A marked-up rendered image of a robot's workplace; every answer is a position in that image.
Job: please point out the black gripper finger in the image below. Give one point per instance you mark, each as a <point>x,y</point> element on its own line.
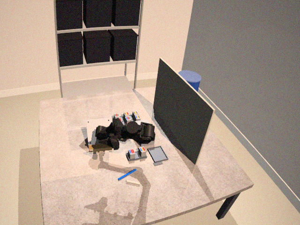
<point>106,142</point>
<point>108,129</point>

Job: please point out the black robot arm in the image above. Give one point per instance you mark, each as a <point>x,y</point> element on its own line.
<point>143,133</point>

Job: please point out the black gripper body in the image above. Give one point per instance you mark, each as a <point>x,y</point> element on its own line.
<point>117,137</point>

